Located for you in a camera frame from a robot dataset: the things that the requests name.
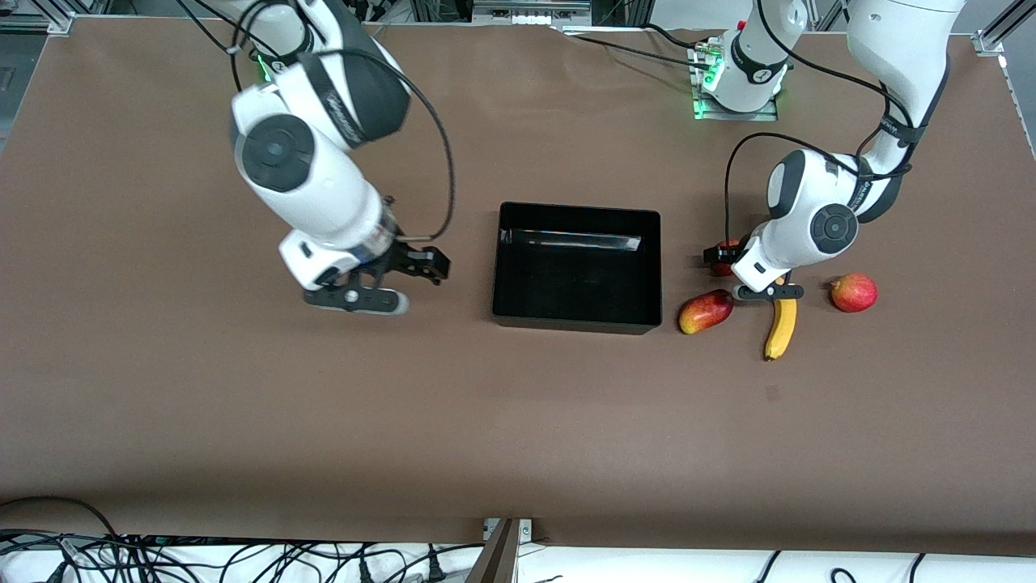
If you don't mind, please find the grey equipment box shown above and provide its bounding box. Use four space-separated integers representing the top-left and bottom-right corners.
472 0 593 25

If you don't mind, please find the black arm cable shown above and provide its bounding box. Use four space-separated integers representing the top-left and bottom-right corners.
724 24 917 245
174 0 456 241

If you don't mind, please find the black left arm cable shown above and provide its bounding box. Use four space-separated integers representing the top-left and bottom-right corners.
724 24 917 245

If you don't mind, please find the yellow banana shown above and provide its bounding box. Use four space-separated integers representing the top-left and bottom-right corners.
764 275 799 362

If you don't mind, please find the red yellow mango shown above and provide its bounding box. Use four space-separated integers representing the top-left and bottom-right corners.
677 289 736 336

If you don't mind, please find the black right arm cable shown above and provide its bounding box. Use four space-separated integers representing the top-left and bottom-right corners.
174 0 456 241

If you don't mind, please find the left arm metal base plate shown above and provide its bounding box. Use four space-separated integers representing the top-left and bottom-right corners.
687 42 779 122

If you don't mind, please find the small metal bracket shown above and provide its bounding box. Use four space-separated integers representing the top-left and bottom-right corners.
483 518 533 543

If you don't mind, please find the dark slanted post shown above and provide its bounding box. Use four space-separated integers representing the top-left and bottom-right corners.
465 518 520 583

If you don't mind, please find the black plastic box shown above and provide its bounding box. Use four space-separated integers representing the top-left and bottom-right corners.
491 201 664 336

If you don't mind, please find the red apple on table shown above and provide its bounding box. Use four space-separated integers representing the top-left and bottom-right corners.
830 272 879 314

